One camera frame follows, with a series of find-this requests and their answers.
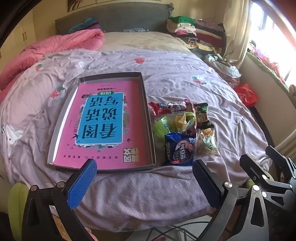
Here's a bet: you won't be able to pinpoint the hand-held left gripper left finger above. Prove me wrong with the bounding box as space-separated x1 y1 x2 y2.
22 159 98 241

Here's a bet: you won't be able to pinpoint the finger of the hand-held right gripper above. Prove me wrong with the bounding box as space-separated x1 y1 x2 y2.
265 146 296 183
240 154 281 193

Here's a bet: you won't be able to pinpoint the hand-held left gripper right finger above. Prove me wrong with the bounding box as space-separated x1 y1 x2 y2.
192 159 275 241

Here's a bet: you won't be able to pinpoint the shallow pink printed cardboard box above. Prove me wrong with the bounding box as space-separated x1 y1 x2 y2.
47 72 156 173

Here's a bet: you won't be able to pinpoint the clear biscuit packet green label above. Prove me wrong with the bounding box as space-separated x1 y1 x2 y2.
196 128 219 156

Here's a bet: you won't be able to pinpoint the blue cookie packet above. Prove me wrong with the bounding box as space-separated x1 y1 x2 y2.
164 133 197 166

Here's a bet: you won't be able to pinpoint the yellow pastry clear packet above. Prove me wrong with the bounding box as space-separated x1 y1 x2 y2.
173 112 196 134

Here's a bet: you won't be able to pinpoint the black green snack packet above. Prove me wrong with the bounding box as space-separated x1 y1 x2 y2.
193 103 215 130

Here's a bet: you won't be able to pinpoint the lime green clear packet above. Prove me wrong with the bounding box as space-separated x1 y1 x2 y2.
152 115 173 140

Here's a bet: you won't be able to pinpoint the red cartoon snack packet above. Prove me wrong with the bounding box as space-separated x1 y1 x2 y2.
148 101 185 119

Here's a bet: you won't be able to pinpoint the lime green chair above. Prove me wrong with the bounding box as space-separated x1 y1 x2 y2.
8 182 31 223

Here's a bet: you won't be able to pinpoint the red plastic bag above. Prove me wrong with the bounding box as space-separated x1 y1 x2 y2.
233 83 258 107

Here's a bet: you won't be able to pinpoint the floral window seat cushion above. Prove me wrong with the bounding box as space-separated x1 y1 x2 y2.
245 40 296 109

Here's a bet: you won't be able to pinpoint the crumpled white green clothes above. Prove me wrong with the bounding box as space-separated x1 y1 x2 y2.
205 54 241 88

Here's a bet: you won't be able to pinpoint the purple strawberry print blanket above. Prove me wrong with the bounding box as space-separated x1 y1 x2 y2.
0 50 274 232

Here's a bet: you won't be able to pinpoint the cream curtain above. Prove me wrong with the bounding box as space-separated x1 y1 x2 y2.
225 0 253 68

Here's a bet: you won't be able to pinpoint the pink quilt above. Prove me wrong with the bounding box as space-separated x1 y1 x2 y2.
0 29 105 102

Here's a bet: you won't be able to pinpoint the pile of folded clothes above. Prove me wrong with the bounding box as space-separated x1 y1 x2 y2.
166 16 226 55

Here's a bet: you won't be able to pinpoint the beige bed sheet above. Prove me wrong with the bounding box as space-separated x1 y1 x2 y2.
99 31 192 54

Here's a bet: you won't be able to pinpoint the cream wardrobe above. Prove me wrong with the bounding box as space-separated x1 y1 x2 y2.
0 11 37 59

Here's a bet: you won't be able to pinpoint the teal striped pillow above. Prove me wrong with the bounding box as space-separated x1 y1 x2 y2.
69 17 102 33

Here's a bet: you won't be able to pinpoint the dark patterned cloth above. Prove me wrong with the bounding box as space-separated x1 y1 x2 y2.
120 27 149 33

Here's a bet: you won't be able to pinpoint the grey padded headboard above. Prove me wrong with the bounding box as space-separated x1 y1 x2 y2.
55 3 174 35

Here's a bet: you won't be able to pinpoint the blossom wall painting panel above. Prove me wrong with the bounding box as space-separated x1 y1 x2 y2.
67 0 97 12

